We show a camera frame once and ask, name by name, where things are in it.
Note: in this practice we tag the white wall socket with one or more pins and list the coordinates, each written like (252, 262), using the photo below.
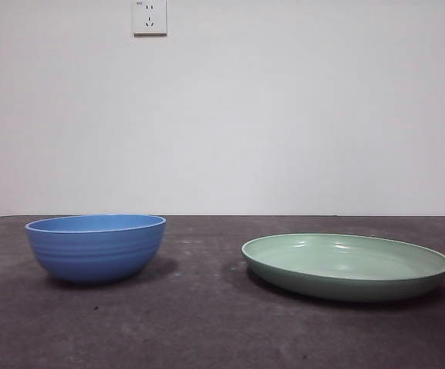
(150, 17)

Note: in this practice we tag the blue ribbed bowl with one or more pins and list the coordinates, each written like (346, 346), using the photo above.
(91, 253)

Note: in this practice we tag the green round plate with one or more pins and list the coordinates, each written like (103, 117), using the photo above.
(341, 286)

